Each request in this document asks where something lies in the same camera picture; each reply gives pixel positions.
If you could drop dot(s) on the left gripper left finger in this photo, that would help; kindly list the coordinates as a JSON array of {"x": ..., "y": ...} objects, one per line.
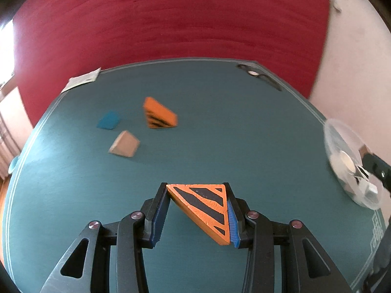
[{"x": 85, "y": 266}]

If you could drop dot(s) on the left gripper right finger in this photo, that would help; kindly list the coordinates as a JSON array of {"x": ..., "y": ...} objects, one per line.
[{"x": 305, "y": 265}]

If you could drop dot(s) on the orange striped triangle block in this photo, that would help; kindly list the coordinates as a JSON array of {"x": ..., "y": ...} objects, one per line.
[{"x": 206, "y": 206}]

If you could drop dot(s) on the small blue wedge block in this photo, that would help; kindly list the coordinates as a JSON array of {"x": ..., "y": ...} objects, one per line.
[{"x": 109, "y": 121}]

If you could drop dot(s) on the light blue waste bin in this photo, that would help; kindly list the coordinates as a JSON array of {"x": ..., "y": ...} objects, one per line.
[{"x": 13, "y": 164}]

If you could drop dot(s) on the teal table mat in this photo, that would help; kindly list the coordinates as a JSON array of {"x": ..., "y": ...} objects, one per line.
[{"x": 232, "y": 127}]

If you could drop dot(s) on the small beige wedge block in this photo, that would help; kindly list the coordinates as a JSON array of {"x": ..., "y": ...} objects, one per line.
[{"x": 125, "y": 145}]

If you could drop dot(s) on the patterned curtain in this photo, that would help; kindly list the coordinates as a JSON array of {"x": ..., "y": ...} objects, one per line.
[{"x": 9, "y": 149}]

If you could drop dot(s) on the orange striped wedge block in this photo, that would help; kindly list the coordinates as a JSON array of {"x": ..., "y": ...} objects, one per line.
[{"x": 157, "y": 115}]

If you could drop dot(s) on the white paper leaflet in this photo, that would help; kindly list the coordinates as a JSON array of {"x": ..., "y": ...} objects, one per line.
[{"x": 81, "y": 80}]

